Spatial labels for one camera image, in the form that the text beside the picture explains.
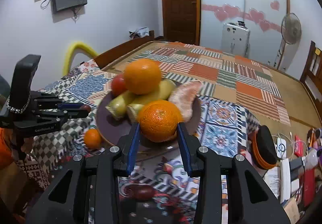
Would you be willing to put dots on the pile of clothes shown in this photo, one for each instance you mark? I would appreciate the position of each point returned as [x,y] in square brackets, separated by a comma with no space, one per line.
[139,33]

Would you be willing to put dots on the standing electric fan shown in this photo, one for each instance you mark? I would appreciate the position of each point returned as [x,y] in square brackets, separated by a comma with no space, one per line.
[291,28]

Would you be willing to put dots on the peeled pomelo segment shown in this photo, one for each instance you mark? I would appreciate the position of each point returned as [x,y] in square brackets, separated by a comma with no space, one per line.
[185,99]

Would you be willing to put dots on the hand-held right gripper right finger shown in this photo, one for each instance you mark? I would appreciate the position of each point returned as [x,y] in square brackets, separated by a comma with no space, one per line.
[185,148]

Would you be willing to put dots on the yellow sticky note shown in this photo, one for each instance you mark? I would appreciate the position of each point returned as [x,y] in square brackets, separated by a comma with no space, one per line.
[318,51]

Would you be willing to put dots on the yellow banana piece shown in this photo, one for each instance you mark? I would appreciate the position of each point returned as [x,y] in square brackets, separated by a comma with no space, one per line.
[120,103]
[156,93]

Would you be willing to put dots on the white flat box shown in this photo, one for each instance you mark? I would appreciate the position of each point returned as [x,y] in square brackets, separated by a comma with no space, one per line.
[285,178]

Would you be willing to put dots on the white spray bottle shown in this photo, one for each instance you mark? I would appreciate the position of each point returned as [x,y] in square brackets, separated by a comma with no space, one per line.
[312,157]

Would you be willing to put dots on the red tomato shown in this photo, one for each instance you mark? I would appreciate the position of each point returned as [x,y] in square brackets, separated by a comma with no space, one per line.
[118,84]

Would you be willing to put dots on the small tangerine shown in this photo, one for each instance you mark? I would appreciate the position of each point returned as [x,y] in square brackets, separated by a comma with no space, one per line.
[92,138]

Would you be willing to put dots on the striped orange patchwork blanket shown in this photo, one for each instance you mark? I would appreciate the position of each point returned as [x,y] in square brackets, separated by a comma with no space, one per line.
[226,73]

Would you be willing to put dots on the red box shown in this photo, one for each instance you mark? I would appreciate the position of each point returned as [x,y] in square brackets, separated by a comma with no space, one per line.
[309,183]

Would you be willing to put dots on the yellow foam tube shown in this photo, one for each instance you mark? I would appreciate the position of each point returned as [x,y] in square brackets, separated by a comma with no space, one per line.
[73,50]

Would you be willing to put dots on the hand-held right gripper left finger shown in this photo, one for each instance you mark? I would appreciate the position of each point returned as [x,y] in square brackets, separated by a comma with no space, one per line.
[133,146]

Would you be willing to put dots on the dark item on appliance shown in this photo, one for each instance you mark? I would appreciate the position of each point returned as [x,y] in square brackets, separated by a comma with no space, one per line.
[241,23]

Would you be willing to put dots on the large orange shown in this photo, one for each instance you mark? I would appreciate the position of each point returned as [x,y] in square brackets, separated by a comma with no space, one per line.
[158,122]
[142,76]

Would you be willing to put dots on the printed patchwork blanket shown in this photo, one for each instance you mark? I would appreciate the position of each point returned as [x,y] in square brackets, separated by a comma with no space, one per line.
[221,123]

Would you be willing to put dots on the purple round plate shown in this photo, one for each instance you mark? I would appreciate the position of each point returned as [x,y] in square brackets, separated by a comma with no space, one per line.
[110,123]

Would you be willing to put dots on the brown wooden door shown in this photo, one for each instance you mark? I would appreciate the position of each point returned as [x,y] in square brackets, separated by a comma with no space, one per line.
[179,0]

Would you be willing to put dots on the dark red jujube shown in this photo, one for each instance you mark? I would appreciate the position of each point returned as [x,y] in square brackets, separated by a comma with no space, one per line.
[143,191]
[86,108]

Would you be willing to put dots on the black orange round case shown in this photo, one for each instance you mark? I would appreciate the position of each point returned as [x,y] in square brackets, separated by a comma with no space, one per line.
[264,146]

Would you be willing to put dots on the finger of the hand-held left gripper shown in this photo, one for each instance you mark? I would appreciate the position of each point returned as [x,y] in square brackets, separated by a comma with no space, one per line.
[55,103]
[60,114]

